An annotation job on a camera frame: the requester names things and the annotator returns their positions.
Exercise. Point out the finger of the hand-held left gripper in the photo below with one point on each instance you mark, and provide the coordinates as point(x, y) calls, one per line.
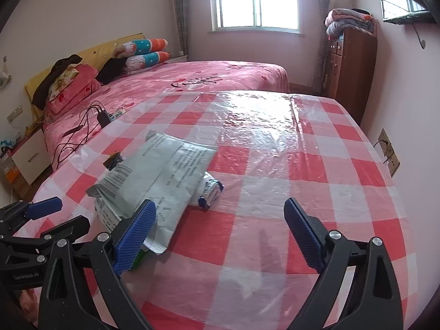
point(44, 208)
point(68, 227)

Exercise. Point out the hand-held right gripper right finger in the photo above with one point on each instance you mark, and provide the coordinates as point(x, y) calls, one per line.
point(304, 233)

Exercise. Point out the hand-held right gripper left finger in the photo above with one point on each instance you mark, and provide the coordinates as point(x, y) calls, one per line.
point(135, 237)

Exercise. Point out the grey foil pouch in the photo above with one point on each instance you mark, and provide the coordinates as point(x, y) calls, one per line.
point(154, 196)

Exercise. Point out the white printed plastic pouch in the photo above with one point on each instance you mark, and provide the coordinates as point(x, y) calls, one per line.
point(178, 158)

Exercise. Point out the green wrapper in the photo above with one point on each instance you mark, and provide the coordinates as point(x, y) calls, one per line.
point(140, 259)

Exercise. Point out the cardboard box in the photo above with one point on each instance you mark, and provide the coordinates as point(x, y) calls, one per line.
point(13, 175)

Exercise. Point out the white bedside cabinet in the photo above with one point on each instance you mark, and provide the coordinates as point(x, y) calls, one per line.
point(29, 154)

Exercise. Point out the red white checked tablecloth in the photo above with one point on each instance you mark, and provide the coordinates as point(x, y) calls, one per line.
point(275, 185)

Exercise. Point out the small dark snack wrapper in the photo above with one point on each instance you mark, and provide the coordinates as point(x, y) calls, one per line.
point(113, 161)

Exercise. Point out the small white blue-label bottle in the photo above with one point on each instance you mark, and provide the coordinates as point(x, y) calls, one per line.
point(209, 192)

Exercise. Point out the black charger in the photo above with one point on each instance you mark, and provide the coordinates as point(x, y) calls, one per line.
point(103, 118)

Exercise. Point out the white power strip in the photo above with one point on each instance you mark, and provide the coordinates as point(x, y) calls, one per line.
point(117, 113)

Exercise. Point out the pink heart print pillow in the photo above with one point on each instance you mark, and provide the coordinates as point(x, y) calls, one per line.
point(72, 86)

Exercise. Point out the dark brown cloth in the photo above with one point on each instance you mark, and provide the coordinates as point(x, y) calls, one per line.
point(56, 72)

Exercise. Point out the black cloth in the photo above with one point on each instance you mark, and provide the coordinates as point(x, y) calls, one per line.
point(111, 70)

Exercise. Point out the yellow bed headboard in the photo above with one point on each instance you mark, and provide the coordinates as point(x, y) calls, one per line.
point(99, 48)

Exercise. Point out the brown wooden cabinet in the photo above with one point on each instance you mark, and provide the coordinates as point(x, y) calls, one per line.
point(350, 68)

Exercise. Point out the bed with pink sheet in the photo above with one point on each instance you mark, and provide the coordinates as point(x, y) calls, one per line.
point(206, 75)

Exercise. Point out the folded blankets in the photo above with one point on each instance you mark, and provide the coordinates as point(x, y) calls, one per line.
point(350, 20)

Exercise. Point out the grey checked curtain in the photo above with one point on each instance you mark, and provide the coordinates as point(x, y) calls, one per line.
point(323, 7)
point(180, 13)

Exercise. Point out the window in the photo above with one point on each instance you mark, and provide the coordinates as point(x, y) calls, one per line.
point(256, 0)

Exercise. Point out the metal wall bracket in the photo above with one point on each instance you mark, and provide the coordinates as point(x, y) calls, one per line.
point(15, 113)

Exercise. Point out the yellow wall socket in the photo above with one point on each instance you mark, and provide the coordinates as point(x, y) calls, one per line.
point(390, 151)

